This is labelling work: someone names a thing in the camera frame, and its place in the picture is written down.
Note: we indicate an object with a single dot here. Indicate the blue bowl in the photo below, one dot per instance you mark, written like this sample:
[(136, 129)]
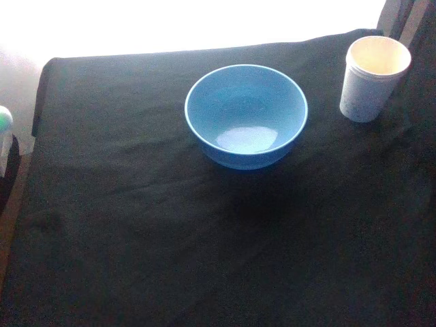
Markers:
[(245, 102)]

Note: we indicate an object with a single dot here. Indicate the white plastic cup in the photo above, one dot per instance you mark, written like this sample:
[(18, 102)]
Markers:
[(361, 98)]

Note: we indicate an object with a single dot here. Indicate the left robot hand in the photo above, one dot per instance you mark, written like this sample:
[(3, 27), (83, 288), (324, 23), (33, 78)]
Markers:
[(5, 136)]

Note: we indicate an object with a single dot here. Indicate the black table cloth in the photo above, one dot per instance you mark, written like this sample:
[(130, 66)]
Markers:
[(136, 221)]

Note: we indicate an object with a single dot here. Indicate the dark background curtain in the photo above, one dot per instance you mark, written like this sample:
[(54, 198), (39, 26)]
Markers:
[(398, 20)]

